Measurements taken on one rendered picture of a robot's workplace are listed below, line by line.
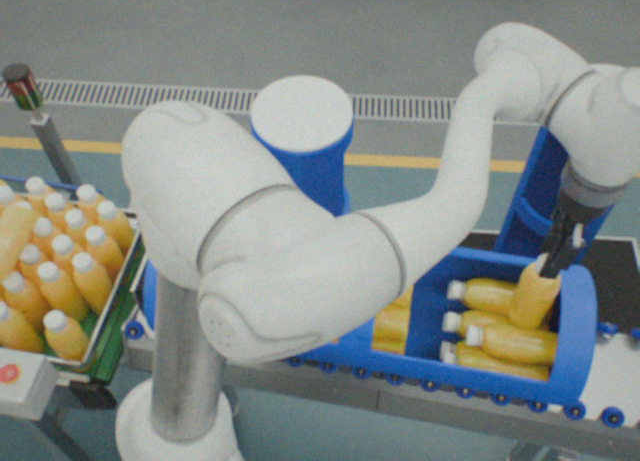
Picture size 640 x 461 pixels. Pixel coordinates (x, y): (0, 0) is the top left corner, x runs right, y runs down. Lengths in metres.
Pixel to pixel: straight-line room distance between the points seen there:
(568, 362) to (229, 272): 0.91
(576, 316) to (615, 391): 0.35
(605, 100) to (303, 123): 1.04
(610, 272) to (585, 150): 1.82
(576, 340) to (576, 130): 0.50
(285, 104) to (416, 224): 1.25
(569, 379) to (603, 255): 1.47
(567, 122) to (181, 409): 0.66
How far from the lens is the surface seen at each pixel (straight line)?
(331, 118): 1.88
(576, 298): 1.41
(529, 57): 1.02
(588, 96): 1.02
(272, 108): 1.91
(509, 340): 1.44
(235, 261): 0.62
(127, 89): 3.56
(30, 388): 1.52
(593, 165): 1.03
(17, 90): 1.82
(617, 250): 2.89
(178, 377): 0.95
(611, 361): 1.73
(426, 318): 1.63
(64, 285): 1.65
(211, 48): 3.69
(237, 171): 0.66
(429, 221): 0.72
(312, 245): 0.63
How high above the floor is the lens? 2.40
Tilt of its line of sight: 55 degrees down
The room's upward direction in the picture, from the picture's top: 1 degrees counter-clockwise
